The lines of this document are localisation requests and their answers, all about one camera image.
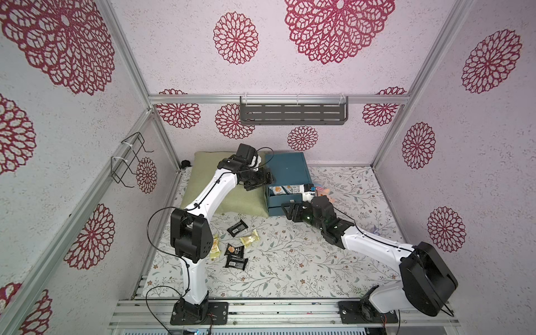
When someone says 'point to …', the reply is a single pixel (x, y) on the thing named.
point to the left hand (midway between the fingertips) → (267, 183)
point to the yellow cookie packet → (215, 252)
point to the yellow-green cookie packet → (247, 241)
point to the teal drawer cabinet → (292, 176)
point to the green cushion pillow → (239, 201)
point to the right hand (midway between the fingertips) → (285, 203)
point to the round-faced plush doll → (322, 191)
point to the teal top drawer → (276, 201)
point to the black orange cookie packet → (238, 251)
